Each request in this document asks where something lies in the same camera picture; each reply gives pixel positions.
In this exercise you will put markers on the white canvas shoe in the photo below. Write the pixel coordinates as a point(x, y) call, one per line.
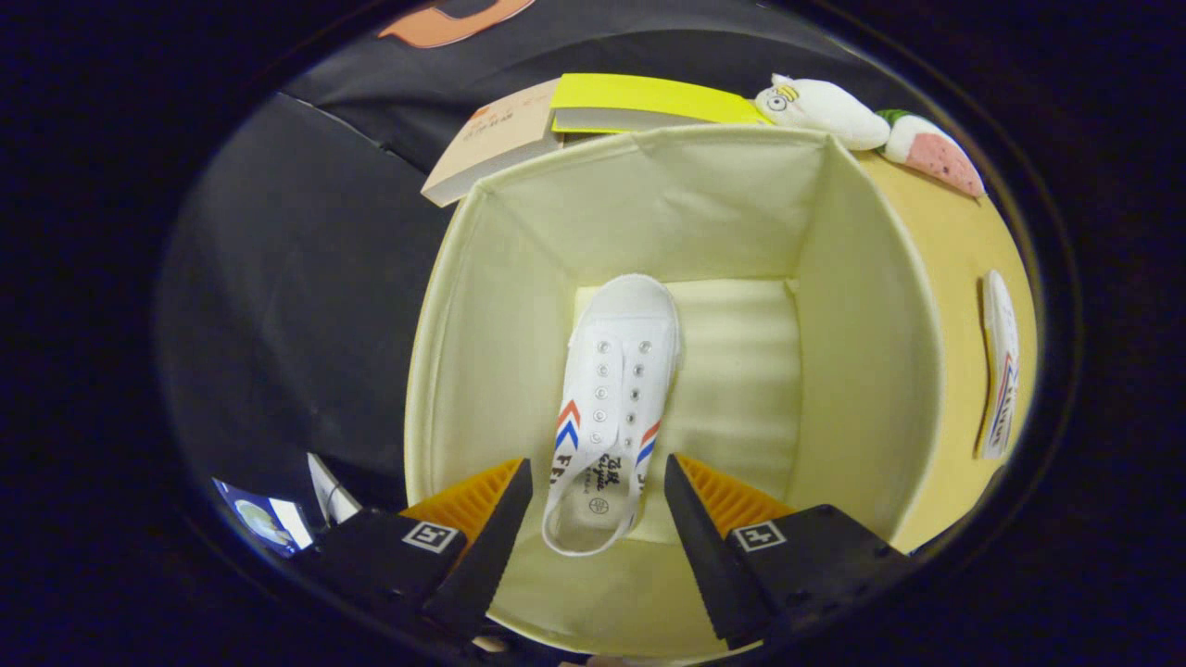
point(625, 343)
point(1001, 361)

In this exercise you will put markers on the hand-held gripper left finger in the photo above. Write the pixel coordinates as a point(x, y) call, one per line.
point(486, 556)

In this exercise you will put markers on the yellow cover book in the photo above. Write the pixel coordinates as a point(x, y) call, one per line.
point(649, 97)

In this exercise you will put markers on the white plush toy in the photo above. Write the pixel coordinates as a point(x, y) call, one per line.
point(825, 111)

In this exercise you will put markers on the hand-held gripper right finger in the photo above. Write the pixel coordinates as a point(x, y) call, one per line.
point(709, 556)

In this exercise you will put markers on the black backdrop cloth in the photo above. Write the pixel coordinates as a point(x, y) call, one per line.
point(278, 278)

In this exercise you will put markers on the tan paperback book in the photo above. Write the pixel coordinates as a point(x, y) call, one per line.
point(491, 139)

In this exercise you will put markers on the watermelon slice plush toy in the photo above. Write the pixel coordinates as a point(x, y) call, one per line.
point(936, 153)

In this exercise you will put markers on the cream fabric storage box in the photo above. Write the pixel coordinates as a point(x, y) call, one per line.
point(862, 352)

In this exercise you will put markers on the blue and white card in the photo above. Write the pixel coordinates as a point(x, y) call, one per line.
point(264, 519)

